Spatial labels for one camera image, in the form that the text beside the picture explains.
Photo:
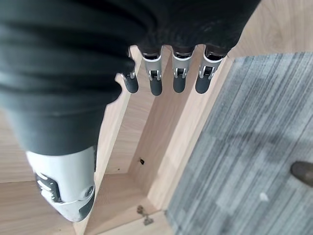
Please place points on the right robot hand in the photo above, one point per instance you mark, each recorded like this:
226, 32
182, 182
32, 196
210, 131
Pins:
73, 73

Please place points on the light wood office cabinet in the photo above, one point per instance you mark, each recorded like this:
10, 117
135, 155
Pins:
156, 127

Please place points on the light wood cabinet door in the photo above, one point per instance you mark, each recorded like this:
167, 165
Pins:
24, 208

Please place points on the metal cabinet hinge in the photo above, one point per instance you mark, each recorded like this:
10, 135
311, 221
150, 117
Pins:
144, 215

